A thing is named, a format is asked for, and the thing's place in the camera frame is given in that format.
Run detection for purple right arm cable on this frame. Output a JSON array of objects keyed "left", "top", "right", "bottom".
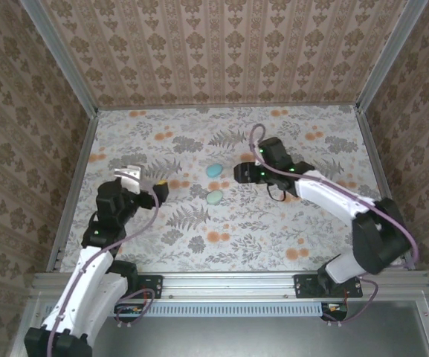
[{"left": 250, "top": 123, "right": 419, "bottom": 328}]

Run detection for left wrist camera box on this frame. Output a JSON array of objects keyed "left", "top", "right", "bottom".
[{"left": 114, "top": 165, "right": 145, "bottom": 193}]

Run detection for grey slotted cable duct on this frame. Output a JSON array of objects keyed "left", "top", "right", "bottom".
[{"left": 45, "top": 301, "right": 321, "bottom": 316}]

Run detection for grey metal sheet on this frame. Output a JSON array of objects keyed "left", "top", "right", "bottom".
[{"left": 31, "top": 300, "right": 429, "bottom": 357}]

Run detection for aluminium corner post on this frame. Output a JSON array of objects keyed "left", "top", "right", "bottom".
[
  {"left": 22, "top": 0, "right": 100, "bottom": 117},
  {"left": 354, "top": 0, "right": 429, "bottom": 112}
]

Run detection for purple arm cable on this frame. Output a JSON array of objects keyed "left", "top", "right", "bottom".
[
  {"left": 46, "top": 169, "right": 159, "bottom": 357},
  {"left": 250, "top": 123, "right": 419, "bottom": 328}
]

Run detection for mint green earbud charging case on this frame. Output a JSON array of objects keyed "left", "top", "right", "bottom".
[{"left": 205, "top": 190, "right": 225, "bottom": 207}]

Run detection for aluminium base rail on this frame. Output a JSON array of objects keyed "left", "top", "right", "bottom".
[{"left": 30, "top": 271, "right": 429, "bottom": 300}]

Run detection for floral patterned table mat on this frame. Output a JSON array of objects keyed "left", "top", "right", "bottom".
[{"left": 56, "top": 103, "right": 404, "bottom": 274}]

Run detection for aluminium side rail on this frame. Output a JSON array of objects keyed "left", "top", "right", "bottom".
[
  {"left": 46, "top": 109, "right": 100, "bottom": 274},
  {"left": 355, "top": 106, "right": 416, "bottom": 271}
]

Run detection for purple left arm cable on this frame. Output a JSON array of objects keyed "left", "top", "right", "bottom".
[{"left": 46, "top": 169, "right": 159, "bottom": 357}]

